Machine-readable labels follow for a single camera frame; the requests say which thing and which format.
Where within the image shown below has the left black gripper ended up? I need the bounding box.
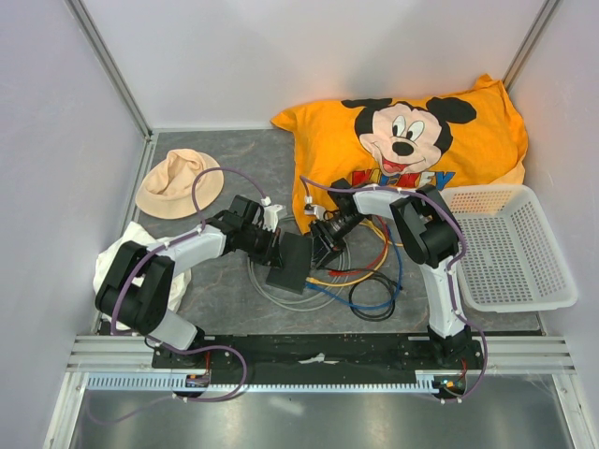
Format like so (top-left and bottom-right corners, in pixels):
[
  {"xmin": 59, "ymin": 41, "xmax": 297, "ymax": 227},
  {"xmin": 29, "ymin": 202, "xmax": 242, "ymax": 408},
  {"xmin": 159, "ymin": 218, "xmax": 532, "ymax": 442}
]
[{"xmin": 241, "ymin": 224, "xmax": 283, "ymax": 269}]

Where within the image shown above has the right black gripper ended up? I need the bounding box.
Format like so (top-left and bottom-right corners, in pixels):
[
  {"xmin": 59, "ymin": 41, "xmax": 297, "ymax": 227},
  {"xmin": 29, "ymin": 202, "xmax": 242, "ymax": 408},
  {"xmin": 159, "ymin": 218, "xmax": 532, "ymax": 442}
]
[{"xmin": 308, "ymin": 211, "xmax": 366, "ymax": 269}]

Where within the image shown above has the black network switch box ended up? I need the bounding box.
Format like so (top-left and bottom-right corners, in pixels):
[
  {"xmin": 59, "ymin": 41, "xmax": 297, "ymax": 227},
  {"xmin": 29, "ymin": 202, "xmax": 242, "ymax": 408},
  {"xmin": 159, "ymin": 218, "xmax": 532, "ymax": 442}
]
[{"xmin": 266, "ymin": 233, "xmax": 313, "ymax": 295}]

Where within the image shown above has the yellow network cable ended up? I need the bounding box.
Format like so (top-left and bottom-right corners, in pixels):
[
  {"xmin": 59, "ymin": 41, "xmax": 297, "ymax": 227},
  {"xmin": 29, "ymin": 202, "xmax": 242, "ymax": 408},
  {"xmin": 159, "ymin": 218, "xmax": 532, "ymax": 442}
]
[
  {"xmin": 359, "ymin": 217, "xmax": 403, "ymax": 247},
  {"xmin": 306, "ymin": 219, "xmax": 390, "ymax": 287}
]

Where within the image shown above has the blue network cable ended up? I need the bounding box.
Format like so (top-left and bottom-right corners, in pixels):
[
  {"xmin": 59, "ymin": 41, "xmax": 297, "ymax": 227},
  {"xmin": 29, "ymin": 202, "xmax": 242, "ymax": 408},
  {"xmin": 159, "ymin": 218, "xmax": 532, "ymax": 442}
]
[{"xmin": 306, "ymin": 219, "xmax": 404, "ymax": 311}]

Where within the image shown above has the red network cable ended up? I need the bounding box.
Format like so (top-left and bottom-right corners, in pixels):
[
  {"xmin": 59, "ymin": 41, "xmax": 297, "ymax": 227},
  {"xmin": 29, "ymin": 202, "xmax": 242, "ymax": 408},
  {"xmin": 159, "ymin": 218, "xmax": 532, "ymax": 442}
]
[{"xmin": 327, "ymin": 219, "xmax": 392, "ymax": 277}]

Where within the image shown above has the black network cable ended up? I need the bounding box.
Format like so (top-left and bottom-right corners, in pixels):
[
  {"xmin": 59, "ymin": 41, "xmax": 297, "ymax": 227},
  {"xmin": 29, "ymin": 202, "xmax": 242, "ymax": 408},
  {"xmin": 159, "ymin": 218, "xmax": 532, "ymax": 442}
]
[{"xmin": 336, "ymin": 268, "xmax": 402, "ymax": 322}]

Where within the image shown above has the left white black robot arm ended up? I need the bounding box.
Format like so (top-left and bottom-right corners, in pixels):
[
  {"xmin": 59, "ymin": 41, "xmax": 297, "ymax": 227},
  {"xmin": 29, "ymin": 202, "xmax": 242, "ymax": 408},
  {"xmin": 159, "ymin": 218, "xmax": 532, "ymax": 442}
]
[{"xmin": 95, "ymin": 196, "xmax": 286, "ymax": 368}]

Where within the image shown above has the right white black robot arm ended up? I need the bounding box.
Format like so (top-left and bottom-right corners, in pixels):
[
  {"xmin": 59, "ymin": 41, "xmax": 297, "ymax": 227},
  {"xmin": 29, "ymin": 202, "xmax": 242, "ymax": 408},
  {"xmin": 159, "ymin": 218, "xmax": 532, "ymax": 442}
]
[{"xmin": 305, "ymin": 179, "xmax": 471, "ymax": 369}]

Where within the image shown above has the peach bucket hat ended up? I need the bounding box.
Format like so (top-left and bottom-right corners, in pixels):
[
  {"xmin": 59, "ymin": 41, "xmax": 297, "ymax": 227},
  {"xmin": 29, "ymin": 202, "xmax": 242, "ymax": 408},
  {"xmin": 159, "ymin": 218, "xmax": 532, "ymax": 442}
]
[{"xmin": 135, "ymin": 149, "xmax": 219, "ymax": 220}]

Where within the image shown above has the white crumpled cloth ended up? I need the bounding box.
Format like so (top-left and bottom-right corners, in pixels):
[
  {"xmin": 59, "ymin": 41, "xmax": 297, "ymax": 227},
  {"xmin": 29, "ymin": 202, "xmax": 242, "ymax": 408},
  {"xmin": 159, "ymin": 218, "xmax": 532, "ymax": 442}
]
[{"xmin": 92, "ymin": 221, "xmax": 193, "ymax": 331}]

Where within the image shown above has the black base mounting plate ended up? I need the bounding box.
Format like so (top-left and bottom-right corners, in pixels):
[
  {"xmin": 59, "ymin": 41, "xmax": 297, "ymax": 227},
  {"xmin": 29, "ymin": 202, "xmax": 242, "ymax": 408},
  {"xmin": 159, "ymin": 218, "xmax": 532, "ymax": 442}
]
[{"xmin": 152, "ymin": 333, "xmax": 484, "ymax": 384}]

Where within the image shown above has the orange Mickey Mouse pillow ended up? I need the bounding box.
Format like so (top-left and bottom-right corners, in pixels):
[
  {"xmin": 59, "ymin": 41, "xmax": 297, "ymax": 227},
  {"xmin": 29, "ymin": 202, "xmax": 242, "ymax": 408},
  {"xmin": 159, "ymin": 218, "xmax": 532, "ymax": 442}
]
[{"xmin": 271, "ymin": 75, "xmax": 528, "ymax": 232}]

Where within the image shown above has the white plastic basket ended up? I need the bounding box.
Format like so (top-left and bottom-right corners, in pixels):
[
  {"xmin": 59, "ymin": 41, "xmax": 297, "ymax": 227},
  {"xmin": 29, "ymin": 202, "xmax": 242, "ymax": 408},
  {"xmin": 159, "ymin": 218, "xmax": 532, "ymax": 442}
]
[{"xmin": 442, "ymin": 184, "xmax": 578, "ymax": 313}]

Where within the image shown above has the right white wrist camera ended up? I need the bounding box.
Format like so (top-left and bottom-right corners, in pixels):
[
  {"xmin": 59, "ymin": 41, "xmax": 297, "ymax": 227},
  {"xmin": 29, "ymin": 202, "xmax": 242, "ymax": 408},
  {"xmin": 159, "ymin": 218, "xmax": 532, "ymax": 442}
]
[{"xmin": 304, "ymin": 195, "xmax": 326, "ymax": 220}]

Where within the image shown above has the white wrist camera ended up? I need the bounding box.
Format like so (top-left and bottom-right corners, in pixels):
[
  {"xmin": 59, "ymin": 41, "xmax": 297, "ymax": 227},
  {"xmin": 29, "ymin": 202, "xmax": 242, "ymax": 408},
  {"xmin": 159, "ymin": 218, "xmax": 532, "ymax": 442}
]
[
  {"xmin": 304, "ymin": 195, "xmax": 326, "ymax": 220},
  {"xmin": 260, "ymin": 196, "xmax": 287, "ymax": 232}
]

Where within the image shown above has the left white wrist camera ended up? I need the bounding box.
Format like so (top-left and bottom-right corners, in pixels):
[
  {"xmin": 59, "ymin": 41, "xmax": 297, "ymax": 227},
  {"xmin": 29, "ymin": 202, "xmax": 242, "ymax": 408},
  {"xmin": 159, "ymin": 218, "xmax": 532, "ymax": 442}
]
[{"xmin": 260, "ymin": 196, "xmax": 287, "ymax": 232}]

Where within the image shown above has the grey network cable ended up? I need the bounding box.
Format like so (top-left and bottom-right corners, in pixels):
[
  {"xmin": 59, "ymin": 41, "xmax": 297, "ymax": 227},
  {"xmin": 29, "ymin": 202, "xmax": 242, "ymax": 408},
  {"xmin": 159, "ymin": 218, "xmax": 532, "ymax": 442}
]
[{"xmin": 247, "ymin": 224, "xmax": 352, "ymax": 311}]

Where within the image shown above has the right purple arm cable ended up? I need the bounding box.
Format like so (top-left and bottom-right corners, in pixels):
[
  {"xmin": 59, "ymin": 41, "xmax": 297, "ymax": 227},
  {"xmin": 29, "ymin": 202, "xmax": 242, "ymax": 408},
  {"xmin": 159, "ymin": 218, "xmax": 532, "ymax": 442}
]
[{"xmin": 299, "ymin": 175, "xmax": 489, "ymax": 406}]

